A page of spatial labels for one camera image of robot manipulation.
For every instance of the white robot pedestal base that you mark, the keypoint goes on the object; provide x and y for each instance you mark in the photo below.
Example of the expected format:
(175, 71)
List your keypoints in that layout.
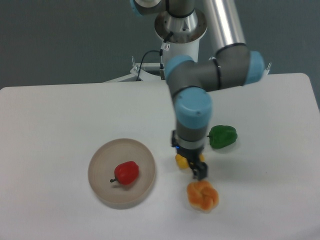
(181, 36)

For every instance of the orange knotted bread roll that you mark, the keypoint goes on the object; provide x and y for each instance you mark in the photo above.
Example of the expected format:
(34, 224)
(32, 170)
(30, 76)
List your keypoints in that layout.
(202, 195)

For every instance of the red toy pepper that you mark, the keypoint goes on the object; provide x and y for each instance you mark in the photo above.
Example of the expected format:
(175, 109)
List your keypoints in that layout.
(126, 173)

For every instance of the yellow toy pepper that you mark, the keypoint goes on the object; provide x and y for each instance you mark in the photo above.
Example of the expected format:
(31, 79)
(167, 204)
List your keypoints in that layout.
(182, 162)

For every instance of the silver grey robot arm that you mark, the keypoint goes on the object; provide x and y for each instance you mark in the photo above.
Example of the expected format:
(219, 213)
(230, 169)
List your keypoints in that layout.
(202, 51)

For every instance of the green toy pepper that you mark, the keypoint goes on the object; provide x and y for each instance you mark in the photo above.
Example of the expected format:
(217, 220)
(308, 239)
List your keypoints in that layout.
(221, 136)

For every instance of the beige round plate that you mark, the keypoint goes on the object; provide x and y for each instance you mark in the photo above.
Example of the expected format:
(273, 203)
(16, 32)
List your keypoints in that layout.
(101, 170)

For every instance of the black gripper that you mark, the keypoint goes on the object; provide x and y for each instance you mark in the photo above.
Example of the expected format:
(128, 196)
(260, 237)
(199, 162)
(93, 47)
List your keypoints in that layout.
(191, 150)

